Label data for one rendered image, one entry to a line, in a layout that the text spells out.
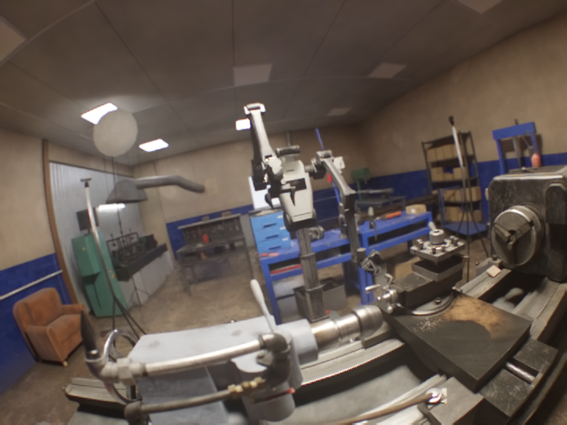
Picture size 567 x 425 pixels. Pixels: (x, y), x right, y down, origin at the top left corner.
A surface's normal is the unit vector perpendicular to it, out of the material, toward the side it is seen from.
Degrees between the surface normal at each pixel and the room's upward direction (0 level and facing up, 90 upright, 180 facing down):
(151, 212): 90
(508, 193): 90
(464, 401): 0
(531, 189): 90
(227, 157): 90
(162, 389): 76
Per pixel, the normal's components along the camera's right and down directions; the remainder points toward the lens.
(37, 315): 1.00, -0.07
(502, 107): -0.96, 0.21
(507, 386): -0.20, -0.98
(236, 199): 0.17, 0.05
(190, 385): 0.11, -0.18
